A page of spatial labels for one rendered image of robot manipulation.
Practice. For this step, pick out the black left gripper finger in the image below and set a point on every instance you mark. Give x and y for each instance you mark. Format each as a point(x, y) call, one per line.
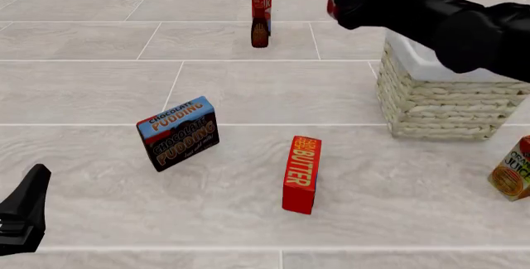
point(29, 197)

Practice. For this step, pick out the dark brown sauce bottle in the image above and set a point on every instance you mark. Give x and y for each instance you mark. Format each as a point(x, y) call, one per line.
point(260, 34)

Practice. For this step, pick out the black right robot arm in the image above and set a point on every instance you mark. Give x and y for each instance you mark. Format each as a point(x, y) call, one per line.
point(480, 36)

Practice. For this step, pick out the white wicker basket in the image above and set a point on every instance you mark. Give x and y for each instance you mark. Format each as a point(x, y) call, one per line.
point(439, 107)

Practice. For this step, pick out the red butter box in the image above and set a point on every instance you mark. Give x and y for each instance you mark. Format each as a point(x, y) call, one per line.
point(301, 176)

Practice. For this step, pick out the chocolate pudding box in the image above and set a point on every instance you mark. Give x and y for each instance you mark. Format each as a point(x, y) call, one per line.
point(178, 134)

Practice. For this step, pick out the orange juice carton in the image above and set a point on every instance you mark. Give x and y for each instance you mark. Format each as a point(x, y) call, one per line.
point(513, 172)

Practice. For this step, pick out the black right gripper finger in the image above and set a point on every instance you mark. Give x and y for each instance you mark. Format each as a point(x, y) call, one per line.
point(351, 5)

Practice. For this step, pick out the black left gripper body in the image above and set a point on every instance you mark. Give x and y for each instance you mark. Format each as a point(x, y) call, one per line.
point(18, 238)

